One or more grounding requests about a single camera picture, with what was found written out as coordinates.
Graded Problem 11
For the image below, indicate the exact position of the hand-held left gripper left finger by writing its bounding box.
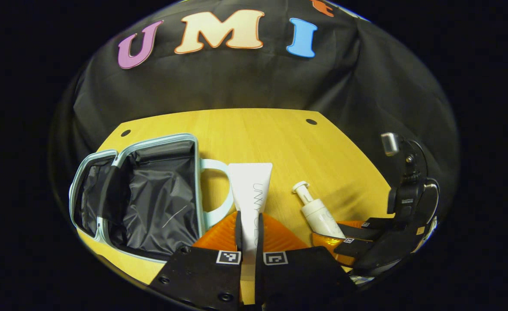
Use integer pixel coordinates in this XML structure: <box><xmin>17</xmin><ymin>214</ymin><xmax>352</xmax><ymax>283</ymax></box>
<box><xmin>149</xmin><ymin>210</ymin><xmax>243</xmax><ymax>311</ymax></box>

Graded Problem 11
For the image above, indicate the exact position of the white pump bottle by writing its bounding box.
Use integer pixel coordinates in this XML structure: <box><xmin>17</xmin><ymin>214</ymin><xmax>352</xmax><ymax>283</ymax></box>
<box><xmin>291</xmin><ymin>181</ymin><xmax>346</xmax><ymax>239</ymax></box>

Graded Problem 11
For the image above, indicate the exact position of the white cream tube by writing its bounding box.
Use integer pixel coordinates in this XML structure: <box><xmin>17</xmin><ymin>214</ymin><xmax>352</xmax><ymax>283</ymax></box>
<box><xmin>228</xmin><ymin>163</ymin><xmax>274</xmax><ymax>305</ymax></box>

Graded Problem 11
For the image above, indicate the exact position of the light blue suitcase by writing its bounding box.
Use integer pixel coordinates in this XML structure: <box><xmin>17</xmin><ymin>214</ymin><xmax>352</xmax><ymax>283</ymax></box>
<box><xmin>69</xmin><ymin>133</ymin><xmax>235</xmax><ymax>264</ymax></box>

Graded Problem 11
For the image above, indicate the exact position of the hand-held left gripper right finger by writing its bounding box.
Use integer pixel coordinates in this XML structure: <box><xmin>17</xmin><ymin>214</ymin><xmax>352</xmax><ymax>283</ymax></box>
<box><xmin>255</xmin><ymin>212</ymin><xmax>359</xmax><ymax>311</ymax></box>

